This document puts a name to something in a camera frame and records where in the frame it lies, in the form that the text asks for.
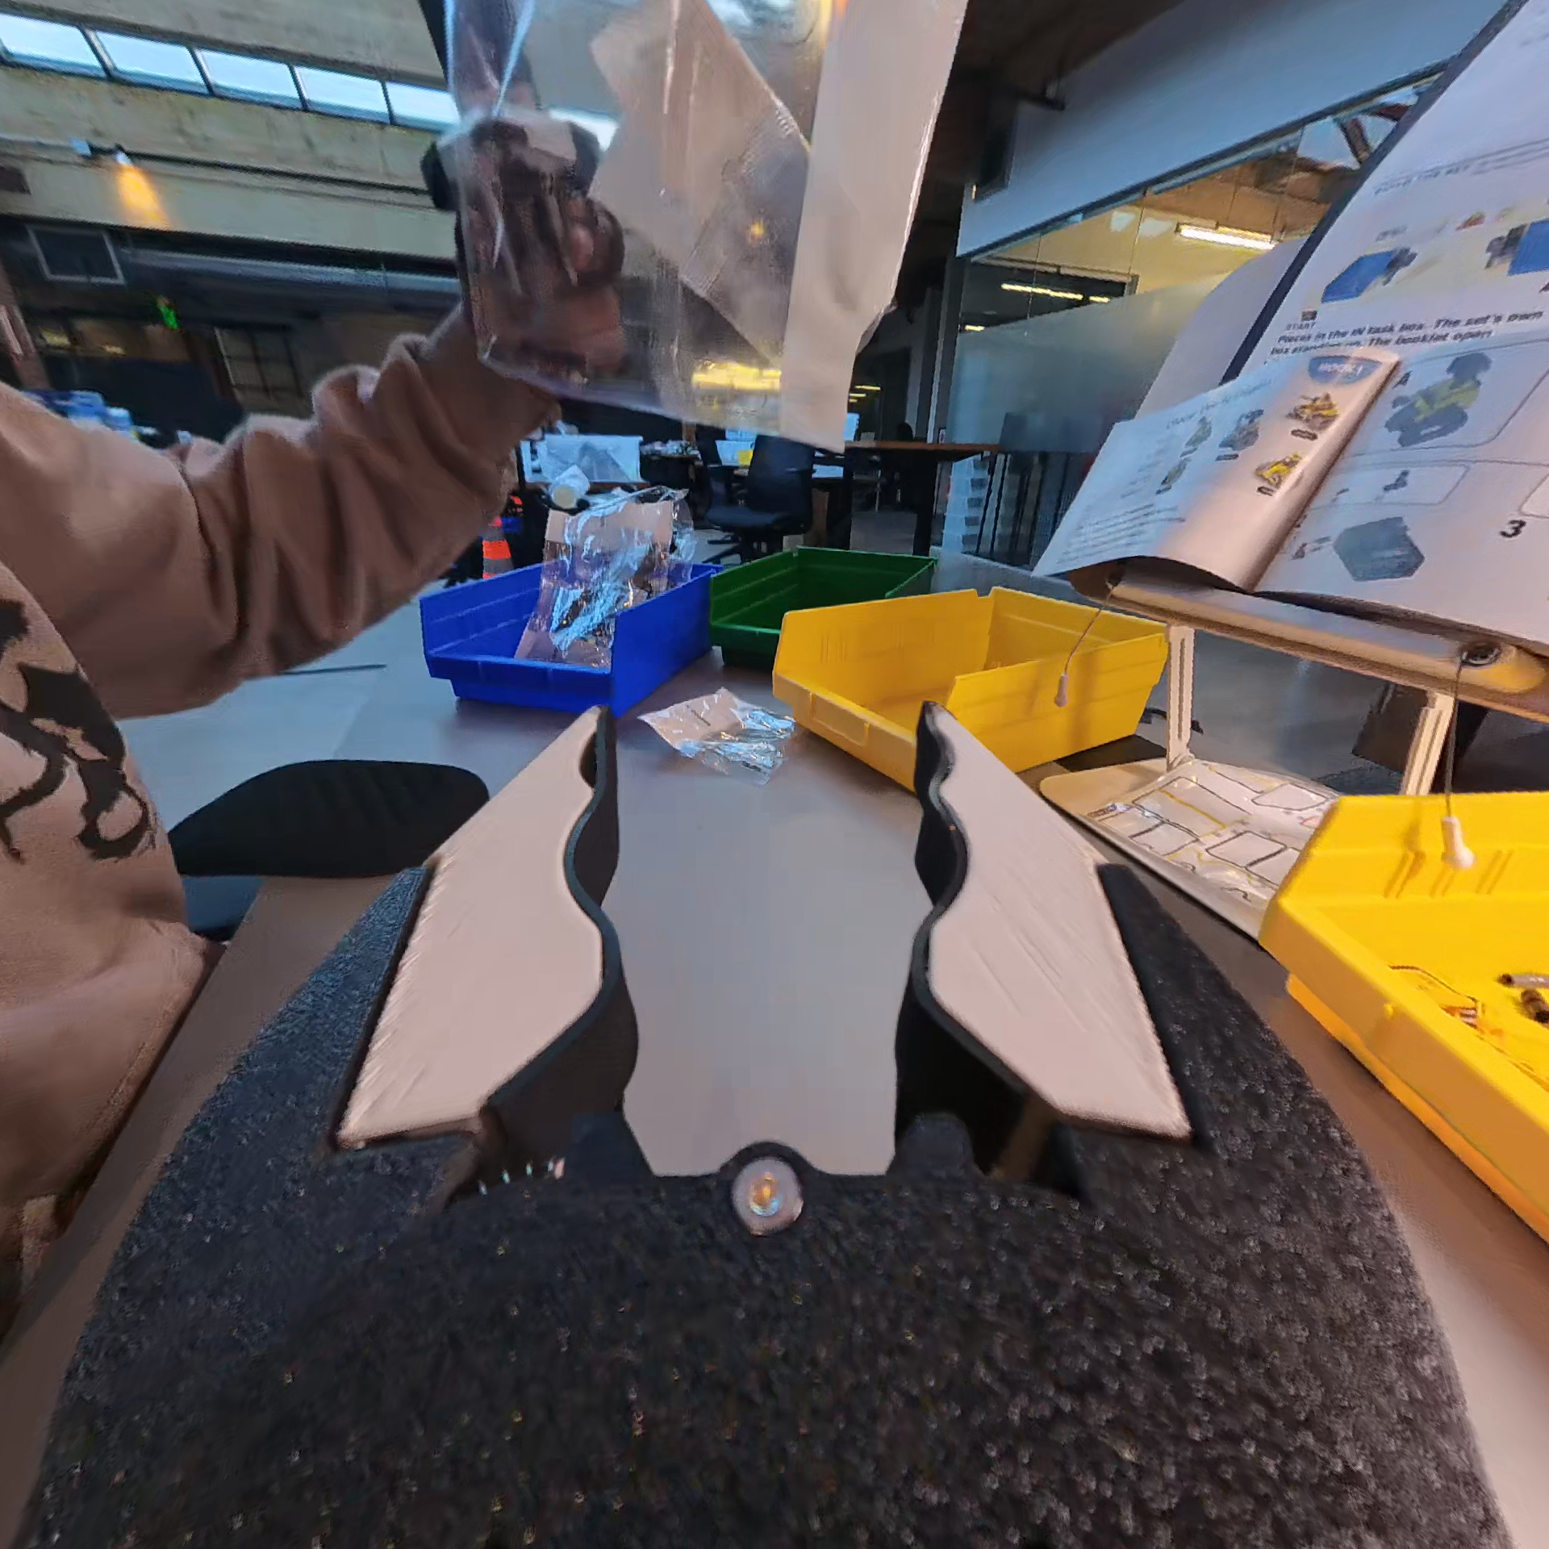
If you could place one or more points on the green storage bin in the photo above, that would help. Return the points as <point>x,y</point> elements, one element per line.
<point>811,593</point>

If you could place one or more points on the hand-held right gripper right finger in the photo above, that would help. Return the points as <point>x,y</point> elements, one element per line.
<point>1053,992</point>

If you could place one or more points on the black office chair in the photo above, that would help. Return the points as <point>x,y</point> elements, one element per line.
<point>774,496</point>

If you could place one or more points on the beige booklet stand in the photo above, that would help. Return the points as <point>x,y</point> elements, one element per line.
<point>1307,634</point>

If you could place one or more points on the yellow bin with bricks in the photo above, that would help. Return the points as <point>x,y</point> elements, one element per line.
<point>1429,968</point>

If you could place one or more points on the blue storage bin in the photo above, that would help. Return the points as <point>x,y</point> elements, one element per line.
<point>485,654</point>

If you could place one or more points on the yellow storage bin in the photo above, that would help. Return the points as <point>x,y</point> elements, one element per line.
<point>968,678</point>

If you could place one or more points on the small clear bag white label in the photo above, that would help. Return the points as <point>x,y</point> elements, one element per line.
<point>719,728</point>

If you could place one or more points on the grey desk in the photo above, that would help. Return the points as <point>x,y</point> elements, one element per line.
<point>750,968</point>

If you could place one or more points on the orange traffic cone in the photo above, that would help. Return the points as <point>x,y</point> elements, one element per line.
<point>496,547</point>

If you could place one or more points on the instruction booklet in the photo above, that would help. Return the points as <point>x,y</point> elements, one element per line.
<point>1429,363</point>

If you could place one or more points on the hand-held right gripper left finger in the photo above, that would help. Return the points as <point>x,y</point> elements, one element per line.
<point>496,968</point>

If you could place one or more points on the white printed sheet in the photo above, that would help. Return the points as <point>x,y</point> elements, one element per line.
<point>1185,835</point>

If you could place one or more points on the person's left forearm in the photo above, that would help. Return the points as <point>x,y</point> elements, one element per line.
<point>291,520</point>

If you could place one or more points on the wooden top background desk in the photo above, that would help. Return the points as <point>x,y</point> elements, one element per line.
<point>931,472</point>

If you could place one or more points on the person's left hand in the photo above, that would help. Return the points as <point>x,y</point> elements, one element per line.
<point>556,302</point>

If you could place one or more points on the large clear bag white label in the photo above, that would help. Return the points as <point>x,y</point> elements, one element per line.
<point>726,145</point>

